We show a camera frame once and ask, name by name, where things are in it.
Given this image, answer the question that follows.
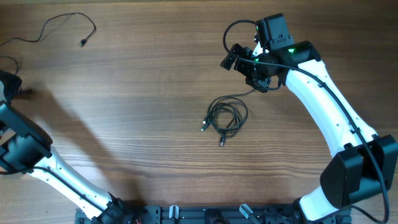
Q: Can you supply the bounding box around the coiled black usb cable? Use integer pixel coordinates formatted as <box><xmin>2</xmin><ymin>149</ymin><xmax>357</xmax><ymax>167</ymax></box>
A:
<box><xmin>200</xmin><ymin>95</ymin><xmax>249</xmax><ymax>147</ymax></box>

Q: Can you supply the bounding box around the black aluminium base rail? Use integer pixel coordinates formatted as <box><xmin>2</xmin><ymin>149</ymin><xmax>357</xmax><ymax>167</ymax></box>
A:
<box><xmin>74</xmin><ymin>203</ymin><xmax>352</xmax><ymax>224</ymax></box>

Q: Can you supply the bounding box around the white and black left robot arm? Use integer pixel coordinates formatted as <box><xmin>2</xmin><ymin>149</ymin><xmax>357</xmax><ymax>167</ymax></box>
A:
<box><xmin>1</xmin><ymin>71</ymin><xmax>132</xmax><ymax>223</ymax></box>

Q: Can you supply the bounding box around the thin black usb cable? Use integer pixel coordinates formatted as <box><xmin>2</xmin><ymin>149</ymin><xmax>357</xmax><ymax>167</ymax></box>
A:
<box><xmin>0</xmin><ymin>12</ymin><xmax>97</xmax><ymax>48</ymax></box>

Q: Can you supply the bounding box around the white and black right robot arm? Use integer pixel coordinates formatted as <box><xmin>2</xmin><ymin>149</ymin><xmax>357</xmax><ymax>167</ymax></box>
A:
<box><xmin>221</xmin><ymin>13</ymin><xmax>397</xmax><ymax>223</ymax></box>

